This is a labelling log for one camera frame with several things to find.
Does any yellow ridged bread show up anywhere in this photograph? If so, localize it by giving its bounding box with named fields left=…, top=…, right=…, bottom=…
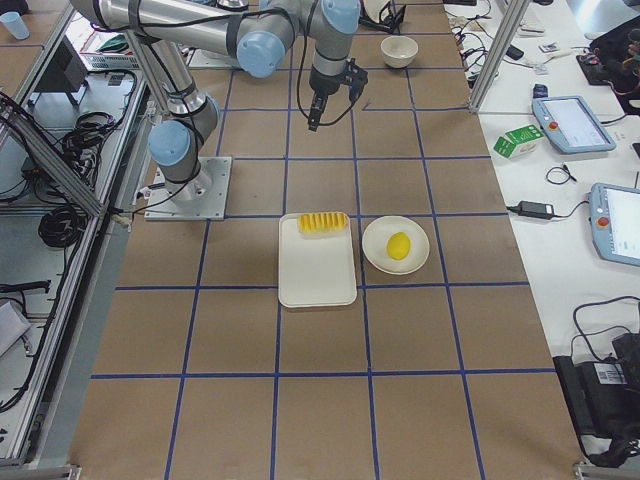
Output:
left=297, top=211, right=349, bottom=235

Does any cream ceramic bowl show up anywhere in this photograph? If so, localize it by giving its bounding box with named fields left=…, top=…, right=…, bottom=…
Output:
left=380, top=36, right=419, bottom=69

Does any black plate rack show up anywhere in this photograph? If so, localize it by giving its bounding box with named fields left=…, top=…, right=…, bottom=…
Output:
left=359, top=0, right=406, bottom=34

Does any blue paper cup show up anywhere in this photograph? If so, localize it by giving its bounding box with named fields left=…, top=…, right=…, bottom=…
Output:
left=0, top=11, right=30, bottom=40

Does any green white carton box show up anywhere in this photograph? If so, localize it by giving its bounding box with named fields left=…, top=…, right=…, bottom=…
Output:
left=493, top=124, right=544, bottom=159

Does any white serving tray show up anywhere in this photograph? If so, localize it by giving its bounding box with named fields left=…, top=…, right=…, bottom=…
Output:
left=278, top=213, right=357, bottom=308

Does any near teach pendant tablet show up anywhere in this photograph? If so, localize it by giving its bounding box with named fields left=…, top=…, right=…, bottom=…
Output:
left=589, top=183, right=639, bottom=266

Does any yellow lemon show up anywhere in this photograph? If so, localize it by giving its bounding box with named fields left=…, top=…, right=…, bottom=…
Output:
left=386, top=232, right=411, bottom=261

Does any far teach pendant tablet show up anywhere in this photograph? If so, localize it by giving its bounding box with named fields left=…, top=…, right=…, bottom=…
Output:
left=531, top=96, right=616, bottom=154

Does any black power adapter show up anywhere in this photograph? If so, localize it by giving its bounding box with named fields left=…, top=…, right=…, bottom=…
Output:
left=518, top=201, right=555, bottom=220

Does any cream plate with lemon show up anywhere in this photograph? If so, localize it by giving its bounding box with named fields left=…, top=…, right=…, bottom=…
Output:
left=362, top=216, right=430, bottom=275

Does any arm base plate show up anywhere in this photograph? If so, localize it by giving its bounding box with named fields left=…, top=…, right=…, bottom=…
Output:
left=143, top=157, right=232, bottom=221

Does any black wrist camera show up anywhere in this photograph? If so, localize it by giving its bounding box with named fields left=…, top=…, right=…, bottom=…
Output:
left=342, top=58, right=368, bottom=104

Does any aluminium frame post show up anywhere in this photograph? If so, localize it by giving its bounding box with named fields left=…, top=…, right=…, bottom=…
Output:
left=468, top=0, right=529, bottom=113

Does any teach pendant tablet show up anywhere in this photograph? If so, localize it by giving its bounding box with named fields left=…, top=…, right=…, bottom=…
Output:
left=531, top=96, right=616, bottom=154
left=589, top=183, right=639, bottom=266

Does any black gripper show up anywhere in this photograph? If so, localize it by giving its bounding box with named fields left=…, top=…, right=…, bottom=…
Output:
left=307, top=53, right=347, bottom=132

